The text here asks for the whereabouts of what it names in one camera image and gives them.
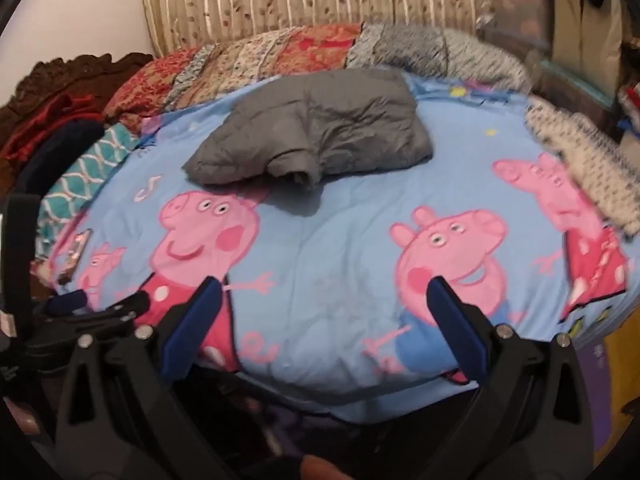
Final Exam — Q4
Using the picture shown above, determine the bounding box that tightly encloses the purple yellow box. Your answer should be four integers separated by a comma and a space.
577, 332, 640, 456

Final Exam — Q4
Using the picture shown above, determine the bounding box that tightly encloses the beige fabric bag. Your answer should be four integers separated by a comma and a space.
550, 0, 626, 101

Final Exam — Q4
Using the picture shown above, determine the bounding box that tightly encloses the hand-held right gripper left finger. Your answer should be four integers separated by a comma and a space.
55, 276, 236, 480

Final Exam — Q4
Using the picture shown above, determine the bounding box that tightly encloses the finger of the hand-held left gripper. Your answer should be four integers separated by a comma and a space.
47, 291, 152, 333
47, 287, 92, 315

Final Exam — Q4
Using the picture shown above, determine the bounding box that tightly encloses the blue white patterned blanket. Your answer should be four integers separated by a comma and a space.
347, 22, 532, 93

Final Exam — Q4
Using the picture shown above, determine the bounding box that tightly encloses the clear plastic storage box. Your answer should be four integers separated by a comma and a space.
477, 0, 557, 61

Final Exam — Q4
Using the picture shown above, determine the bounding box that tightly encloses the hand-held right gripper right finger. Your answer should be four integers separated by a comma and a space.
425, 276, 596, 480

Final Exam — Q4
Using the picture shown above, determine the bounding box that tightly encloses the grey jacket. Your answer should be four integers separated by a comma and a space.
182, 67, 435, 192

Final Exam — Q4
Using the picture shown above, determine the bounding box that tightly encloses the blue cartoon pig bedsheet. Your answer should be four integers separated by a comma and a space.
47, 72, 631, 423

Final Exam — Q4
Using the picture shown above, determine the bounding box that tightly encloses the dark box with teal rim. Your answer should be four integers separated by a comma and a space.
532, 55, 623, 116

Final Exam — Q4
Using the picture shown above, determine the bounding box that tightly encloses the dark navy cloth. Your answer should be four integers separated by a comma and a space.
10, 120, 108, 198

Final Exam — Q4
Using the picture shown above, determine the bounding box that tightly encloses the smartphone with patterned case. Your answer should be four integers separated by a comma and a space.
56, 228, 95, 286

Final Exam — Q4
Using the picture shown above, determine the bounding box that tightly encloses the red floral patchwork quilt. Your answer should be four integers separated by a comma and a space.
102, 22, 366, 133

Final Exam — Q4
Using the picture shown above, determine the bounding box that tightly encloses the brown cloth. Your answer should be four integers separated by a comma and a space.
0, 52, 156, 126

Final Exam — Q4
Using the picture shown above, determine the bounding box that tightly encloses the red cloth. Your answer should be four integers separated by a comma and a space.
0, 92, 108, 161

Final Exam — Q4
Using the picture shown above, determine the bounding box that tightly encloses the white black dotted cloth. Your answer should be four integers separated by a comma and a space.
522, 97, 640, 238

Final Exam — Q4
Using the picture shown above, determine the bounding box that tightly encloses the person's right hand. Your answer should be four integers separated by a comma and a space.
300, 454, 353, 480

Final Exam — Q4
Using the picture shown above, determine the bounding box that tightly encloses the teal white lattice cloth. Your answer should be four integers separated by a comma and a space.
35, 125, 143, 266

